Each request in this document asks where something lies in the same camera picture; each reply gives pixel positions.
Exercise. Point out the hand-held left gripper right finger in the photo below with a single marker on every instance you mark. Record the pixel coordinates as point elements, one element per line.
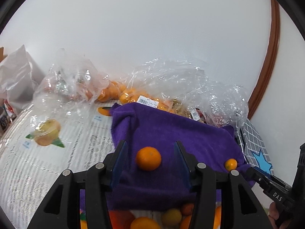
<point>181,163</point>

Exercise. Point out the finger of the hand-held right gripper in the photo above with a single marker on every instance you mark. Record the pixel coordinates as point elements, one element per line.
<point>277,194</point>
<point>262,171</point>

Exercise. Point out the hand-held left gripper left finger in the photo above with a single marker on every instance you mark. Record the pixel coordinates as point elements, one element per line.
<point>119,163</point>

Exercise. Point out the large dimpled mandarin orange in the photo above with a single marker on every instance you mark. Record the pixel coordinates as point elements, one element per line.
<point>148,158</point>

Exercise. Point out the small orange kumquat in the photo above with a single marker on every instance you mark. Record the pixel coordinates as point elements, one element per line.
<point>231,165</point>

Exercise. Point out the large clear plastic bag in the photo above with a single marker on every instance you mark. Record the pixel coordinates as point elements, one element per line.
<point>178,76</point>

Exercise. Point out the small clear plastic bag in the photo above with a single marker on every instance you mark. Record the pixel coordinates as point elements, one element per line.
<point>71,76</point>

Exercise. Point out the bagged red fruits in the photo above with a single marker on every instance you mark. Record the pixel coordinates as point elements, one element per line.
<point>219,120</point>

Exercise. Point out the person's right hand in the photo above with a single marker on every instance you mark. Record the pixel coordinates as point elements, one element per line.
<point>272,213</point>

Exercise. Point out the grey checked box blue star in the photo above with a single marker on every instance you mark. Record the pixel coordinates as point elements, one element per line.
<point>252,138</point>

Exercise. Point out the purple towel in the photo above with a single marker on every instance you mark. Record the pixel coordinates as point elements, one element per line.
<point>166,128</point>

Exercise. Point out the white barcode price label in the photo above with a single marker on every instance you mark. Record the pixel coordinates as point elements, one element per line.
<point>195,114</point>
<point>148,101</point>

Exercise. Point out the pile of bagged beige longans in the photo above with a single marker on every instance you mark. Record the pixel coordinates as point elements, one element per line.
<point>181,111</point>

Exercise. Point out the pile of bagged kumquats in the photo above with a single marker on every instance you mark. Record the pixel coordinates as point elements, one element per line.
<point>127,96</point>

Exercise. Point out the pile of bagged mandarins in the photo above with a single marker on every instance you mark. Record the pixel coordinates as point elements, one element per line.
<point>108,91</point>

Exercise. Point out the brown wooden trim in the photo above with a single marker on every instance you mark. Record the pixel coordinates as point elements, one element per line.
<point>274,40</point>

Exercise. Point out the white plastic bag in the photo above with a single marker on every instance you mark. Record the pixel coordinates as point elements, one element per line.
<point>16,76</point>

